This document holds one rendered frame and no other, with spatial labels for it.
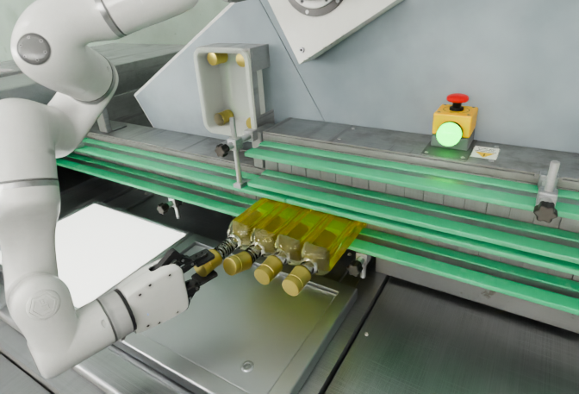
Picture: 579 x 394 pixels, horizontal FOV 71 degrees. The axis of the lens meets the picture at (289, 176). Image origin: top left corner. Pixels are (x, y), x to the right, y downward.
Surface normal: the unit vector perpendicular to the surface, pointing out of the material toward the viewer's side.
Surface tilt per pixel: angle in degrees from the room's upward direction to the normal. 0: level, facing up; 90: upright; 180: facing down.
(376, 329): 90
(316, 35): 5
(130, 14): 50
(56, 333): 78
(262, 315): 90
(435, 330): 89
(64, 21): 65
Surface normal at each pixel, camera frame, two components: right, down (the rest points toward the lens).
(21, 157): 0.54, -0.11
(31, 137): 0.79, -0.14
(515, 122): -0.52, 0.40
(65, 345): 0.71, 0.04
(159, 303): 0.70, 0.29
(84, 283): -0.06, -0.90
